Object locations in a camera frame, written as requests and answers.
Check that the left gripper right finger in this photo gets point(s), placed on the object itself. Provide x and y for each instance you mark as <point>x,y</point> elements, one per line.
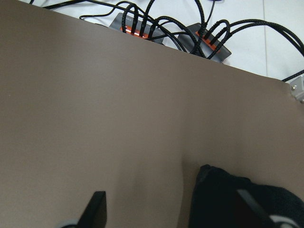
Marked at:
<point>250,214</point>

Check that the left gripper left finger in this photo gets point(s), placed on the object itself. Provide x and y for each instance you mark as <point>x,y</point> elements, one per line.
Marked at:
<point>95,214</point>

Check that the black graphic t-shirt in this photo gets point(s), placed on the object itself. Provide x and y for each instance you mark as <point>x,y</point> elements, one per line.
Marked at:
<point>213,203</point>

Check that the orange grey power strip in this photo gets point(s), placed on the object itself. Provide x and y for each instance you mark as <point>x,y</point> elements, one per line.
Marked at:
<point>207,46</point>

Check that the aluminium frame post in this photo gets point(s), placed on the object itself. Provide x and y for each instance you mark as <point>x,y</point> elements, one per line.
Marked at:
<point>297,88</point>

